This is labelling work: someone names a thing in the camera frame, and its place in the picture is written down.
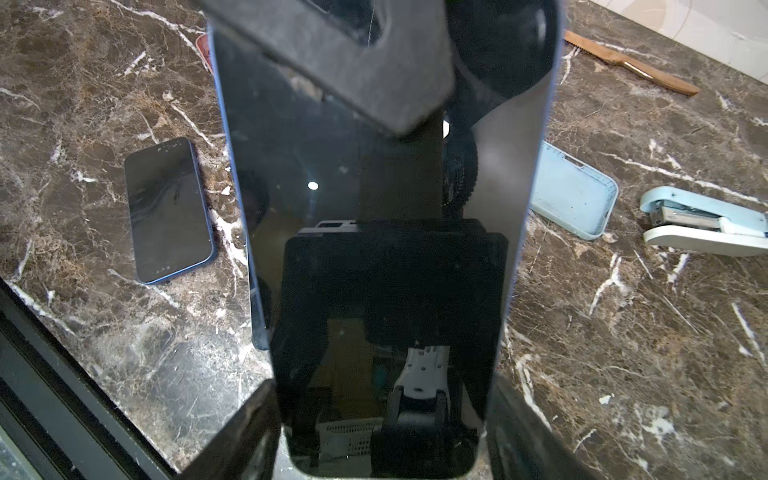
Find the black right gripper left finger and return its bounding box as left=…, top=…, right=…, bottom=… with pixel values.
left=176, top=379, right=281, bottom=480

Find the pink phone case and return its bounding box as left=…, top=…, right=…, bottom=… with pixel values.
left=195, top=34, right=214, bottom=75

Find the dark blue smartphone left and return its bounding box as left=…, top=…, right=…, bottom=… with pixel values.
left=123, top=137, right=216, bottom=285

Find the blue smartphone black screen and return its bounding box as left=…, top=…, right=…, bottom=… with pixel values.
left=207, top=1, right=564, bottom=479

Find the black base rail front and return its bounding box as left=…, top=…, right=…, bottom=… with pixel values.
left=1, top=284, right=176, bottom=479

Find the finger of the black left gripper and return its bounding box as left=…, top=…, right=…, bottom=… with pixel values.
left=199, top=1, right=455, bottom=137

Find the wooden knife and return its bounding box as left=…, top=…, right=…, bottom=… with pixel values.
left=564, top=30, right=700, bottom=97

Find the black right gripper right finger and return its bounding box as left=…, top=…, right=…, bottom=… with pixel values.
left=487, top=375, right=594, bottom=480

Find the light blue white stapler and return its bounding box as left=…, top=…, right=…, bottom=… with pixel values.
left=640, top=186, right=767, bottom=257

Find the light blue phone case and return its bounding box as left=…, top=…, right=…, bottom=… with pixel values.
left=530, top=142, right=619, bottom=241

